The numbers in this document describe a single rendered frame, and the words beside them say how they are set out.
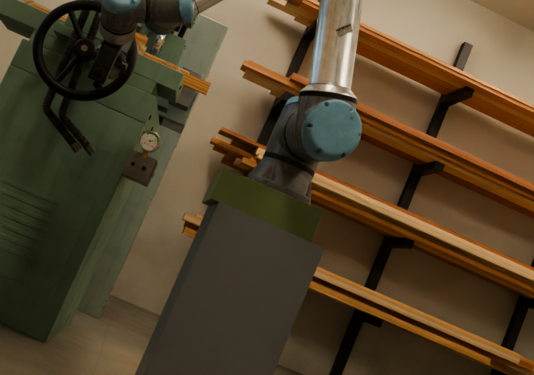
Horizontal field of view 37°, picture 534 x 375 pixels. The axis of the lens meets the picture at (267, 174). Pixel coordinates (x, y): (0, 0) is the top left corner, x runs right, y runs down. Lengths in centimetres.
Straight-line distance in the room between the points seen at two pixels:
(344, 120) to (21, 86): 103
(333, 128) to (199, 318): 58
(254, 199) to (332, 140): 26
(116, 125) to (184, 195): 255
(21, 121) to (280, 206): 86
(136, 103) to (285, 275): 76
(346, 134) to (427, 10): 358
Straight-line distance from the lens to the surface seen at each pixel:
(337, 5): 206
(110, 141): 245
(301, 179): 214
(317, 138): 196
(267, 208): 206
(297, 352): 511
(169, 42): 283
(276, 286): 204
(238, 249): 202
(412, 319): 485
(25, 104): 250
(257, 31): 518
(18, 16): 257
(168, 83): 247
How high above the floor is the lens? 39
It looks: 8 degrees up
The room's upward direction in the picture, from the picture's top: 23 degrees clockwise
